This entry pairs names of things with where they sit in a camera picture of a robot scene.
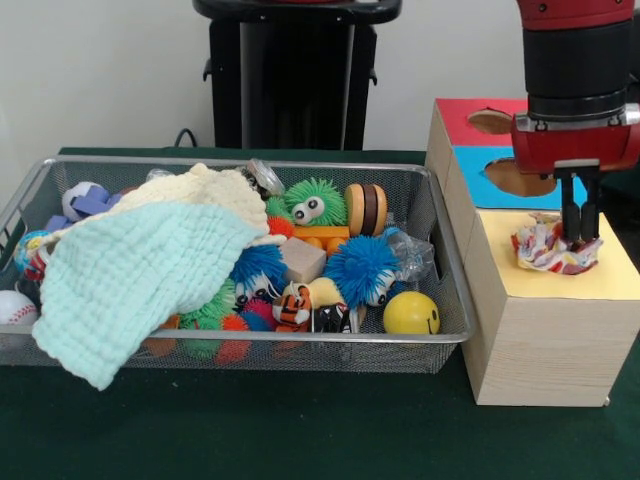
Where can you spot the black and white soccer ball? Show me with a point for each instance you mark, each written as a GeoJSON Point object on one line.
{"type": "Point", "coordinates": [80, 196]}

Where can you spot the cream knitted cloth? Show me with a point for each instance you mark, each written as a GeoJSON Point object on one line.
{"type": "Point", "coordinates": [200, 187]}

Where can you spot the white baseball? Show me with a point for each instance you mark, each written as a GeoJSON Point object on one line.
{"type": "Point", "coordinates": [15, 310]}

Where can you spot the light blue muslin cloth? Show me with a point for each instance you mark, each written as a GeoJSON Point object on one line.
{"type": "Point", "coordinates": [130, 280]}

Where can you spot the wooden box with three holes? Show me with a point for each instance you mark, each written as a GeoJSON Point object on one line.
{"type": "Point", "coordinates": [550, 350]}

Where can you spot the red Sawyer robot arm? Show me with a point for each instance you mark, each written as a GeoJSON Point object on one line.
{"type": "Point", "coordinates": [575, 50]}

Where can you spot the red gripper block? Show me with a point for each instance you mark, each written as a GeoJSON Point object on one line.
{"type": "Point", "coordinates": [570, 145]}

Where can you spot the tiger plush toy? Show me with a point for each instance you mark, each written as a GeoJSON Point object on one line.
{"type": "Point", "coordinates": [292, 312]}

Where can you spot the blue spiky ball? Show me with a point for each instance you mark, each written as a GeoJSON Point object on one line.
{"type": "Point", "coordinates": [360, 270]}

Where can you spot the green fuzzy toy with eyes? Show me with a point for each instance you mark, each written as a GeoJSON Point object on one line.
{"type": "Point", "coordinates": [312, 200]}

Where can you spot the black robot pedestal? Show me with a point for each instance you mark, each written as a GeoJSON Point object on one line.
{"type": "Point", "coordinates": [300, 75]}

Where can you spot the yellow smiley ball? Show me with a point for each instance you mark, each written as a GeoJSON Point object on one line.
{"type": "Point", "coordinates": [411, 313]}

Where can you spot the tan foam block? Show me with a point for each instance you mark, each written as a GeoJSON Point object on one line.
{"type": "Point", "coordinates": [302, 260]}

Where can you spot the colourful patterned cloth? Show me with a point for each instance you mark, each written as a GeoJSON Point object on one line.
{"type": "Point", "coordinates": [540, 250]}

